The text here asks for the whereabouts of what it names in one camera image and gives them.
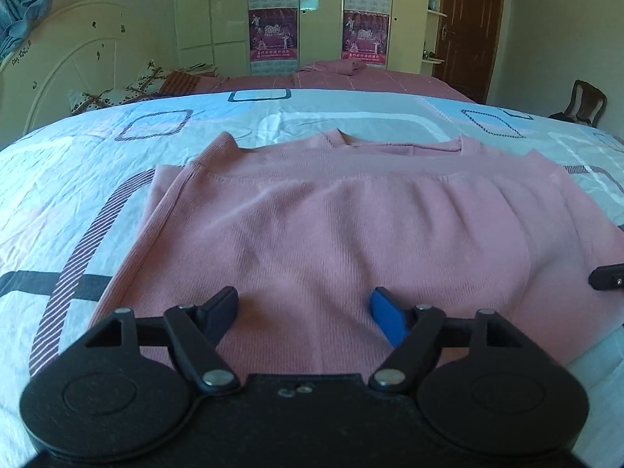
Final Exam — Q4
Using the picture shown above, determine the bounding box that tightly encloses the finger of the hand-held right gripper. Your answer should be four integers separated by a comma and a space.
588, 263, 624, 292

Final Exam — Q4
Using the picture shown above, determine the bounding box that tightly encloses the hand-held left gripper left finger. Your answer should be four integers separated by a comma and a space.
83, 287, 241, 395

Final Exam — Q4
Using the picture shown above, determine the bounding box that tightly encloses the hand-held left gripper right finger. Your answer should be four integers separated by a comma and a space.
368, 287, 530, 395

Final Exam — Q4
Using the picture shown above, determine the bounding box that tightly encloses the pink sweatshirt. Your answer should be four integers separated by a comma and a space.
88, 128, 624, 381

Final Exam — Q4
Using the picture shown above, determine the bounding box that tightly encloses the wooden chair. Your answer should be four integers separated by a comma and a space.
548, 79, 608, 128

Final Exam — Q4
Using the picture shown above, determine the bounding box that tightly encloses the patterned blue bed sheet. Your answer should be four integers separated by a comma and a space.
0, 89, 624, 454

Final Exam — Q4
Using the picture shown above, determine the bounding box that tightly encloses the orange striped cushion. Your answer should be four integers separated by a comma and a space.
158, 69, 206, 96

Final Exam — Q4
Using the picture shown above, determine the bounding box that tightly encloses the pink checked bed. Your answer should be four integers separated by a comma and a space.
195, 58, 476, 103

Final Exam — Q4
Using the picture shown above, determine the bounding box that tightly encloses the floral white pillow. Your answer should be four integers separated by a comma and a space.
68, 61, 169, 115

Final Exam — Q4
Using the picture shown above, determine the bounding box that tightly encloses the brown wooden door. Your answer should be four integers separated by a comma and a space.
431, 0, 508, 103

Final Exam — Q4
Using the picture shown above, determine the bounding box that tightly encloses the cream wardrobe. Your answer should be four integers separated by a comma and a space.
174, 0, 447, 76

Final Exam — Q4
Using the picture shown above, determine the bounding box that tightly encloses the cream corner shelf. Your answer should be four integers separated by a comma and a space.
419, 0, 452, 76

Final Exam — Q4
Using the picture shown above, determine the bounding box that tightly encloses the cream round headboard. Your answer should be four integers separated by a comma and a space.
0, 1, 179, 149

